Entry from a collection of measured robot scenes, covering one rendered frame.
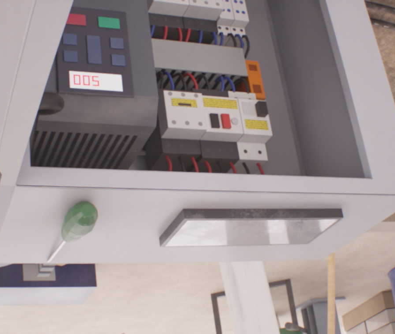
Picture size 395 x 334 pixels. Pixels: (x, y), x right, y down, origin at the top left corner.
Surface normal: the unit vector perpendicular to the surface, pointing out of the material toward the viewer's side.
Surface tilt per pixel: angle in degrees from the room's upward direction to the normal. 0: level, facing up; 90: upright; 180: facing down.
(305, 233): 0
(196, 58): 90
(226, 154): 90
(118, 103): 25
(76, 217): 62
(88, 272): 90
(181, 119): 90
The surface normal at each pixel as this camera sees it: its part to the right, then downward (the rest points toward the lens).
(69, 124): 0.13, 0.91
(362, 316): -0.97, 0.03
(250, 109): 0.36, -0.43
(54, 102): 0.89, 0.17
